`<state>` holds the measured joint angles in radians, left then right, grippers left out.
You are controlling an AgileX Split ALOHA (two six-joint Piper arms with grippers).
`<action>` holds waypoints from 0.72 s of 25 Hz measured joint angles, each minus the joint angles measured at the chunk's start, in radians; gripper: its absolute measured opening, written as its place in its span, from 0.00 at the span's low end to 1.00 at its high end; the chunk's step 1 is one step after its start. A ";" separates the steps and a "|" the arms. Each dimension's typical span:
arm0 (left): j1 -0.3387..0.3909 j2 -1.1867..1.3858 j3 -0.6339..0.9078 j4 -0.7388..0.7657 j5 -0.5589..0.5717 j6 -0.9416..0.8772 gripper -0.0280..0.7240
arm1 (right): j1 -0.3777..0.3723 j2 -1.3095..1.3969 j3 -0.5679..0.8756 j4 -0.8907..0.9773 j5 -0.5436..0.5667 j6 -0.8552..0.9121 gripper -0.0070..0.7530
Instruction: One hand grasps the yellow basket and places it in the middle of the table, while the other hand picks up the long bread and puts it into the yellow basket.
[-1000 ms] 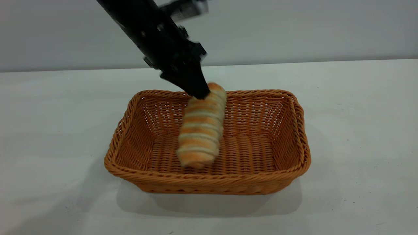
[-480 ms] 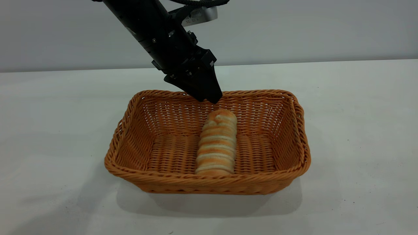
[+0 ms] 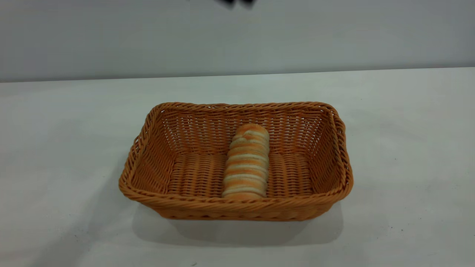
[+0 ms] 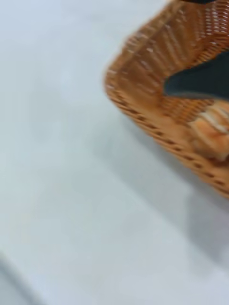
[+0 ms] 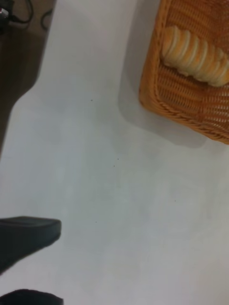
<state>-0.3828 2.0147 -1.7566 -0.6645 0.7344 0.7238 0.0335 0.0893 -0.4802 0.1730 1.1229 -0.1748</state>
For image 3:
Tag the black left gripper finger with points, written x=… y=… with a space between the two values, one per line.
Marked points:
x=229 y=2
x=248 y=2

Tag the orange woven wicker basket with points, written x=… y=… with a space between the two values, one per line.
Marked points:
x=185 y=174

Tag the striped long bread roll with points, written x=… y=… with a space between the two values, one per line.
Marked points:
x=246 y=163

